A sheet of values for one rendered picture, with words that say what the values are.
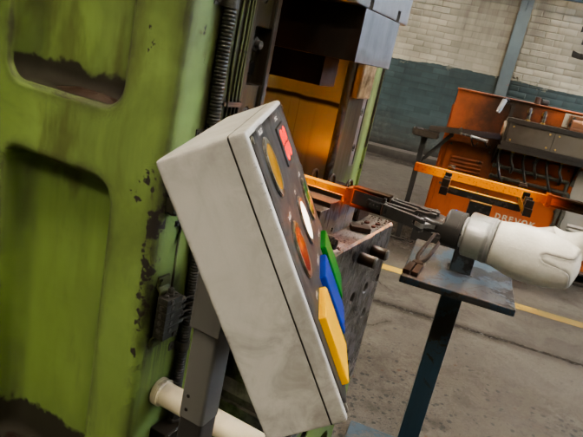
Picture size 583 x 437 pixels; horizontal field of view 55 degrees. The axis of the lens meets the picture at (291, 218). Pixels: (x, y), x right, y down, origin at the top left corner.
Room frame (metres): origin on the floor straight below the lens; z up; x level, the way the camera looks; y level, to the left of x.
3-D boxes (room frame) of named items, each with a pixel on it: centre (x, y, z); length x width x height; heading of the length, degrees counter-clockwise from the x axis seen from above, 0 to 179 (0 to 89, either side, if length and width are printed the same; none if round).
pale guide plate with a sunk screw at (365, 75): (1.50, -0.11, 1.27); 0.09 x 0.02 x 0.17; 155
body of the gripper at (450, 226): (1.09, -0.30, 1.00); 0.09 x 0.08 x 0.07; 65
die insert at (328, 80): (1.28, 0.12, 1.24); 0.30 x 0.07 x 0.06; 65
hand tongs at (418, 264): (1.70, -0.45, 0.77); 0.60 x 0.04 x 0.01; 159
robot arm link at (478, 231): (1.06, -0.36, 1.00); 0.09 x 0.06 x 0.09; 155
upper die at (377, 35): (1.24, 0.09, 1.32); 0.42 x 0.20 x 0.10; 65
